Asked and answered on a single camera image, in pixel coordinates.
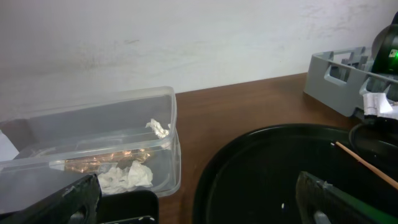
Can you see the crumpled foil piece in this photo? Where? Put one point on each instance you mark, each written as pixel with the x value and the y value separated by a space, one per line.
pixel 157 128

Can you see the clear plastic bin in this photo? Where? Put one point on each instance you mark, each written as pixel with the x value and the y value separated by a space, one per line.
pixel 32 135

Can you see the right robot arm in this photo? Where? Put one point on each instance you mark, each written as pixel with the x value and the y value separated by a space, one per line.
pixel 384 50

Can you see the round black tray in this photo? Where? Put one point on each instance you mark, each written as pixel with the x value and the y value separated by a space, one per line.
pixel 252 179

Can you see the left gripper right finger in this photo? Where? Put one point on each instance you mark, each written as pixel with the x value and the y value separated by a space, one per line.
pixel 321 202

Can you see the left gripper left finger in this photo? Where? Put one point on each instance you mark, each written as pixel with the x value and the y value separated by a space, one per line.
pixel 75 203

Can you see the crumpled white tissue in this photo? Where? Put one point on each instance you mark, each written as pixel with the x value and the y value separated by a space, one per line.
pixel 116 180

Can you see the wooden chopstick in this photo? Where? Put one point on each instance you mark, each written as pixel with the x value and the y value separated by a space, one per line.
pixel 372 168

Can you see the grey dishwasher rack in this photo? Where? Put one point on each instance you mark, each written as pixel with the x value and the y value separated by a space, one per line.
pixel 340 78

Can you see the gold foil wrapper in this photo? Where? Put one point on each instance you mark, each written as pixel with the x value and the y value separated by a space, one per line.
pixel 103 162

